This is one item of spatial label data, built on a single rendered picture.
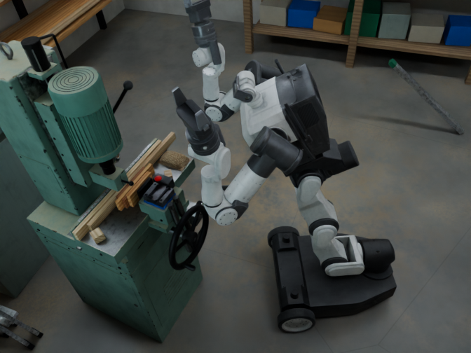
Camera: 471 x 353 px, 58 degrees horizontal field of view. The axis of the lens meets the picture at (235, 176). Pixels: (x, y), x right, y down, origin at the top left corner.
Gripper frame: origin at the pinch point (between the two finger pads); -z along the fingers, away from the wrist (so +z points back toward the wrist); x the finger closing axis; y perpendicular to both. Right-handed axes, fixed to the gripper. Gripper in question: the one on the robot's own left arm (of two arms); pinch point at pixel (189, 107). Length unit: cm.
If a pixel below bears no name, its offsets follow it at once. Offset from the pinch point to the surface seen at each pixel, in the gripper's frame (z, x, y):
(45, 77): 12, 57, -26
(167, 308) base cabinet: 133, 10, -53
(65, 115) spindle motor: 18, 43, -28
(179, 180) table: 78, 34, -9
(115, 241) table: 64, 20, -45
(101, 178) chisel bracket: 55, 42, -34
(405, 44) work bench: 217, 90, 233
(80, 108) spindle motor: 16.1, 39.6, -22.8
